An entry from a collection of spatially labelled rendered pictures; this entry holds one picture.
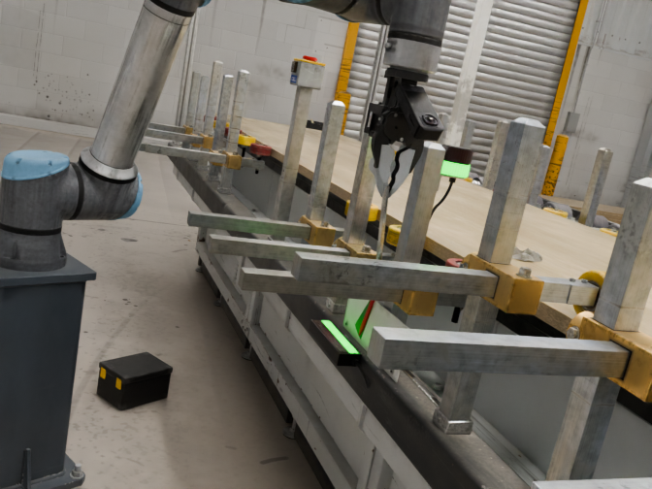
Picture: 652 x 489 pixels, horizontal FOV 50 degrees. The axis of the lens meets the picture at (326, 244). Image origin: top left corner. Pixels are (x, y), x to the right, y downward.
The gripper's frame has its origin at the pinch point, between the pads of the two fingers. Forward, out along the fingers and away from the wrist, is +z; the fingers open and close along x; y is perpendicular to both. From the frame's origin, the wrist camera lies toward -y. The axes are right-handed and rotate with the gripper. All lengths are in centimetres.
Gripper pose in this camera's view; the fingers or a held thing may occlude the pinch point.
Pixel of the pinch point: (387, 191)
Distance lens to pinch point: 119.3
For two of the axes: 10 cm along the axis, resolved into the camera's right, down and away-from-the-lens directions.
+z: -1.9, 9.6, 2.3
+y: -3.3, -2.8, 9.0
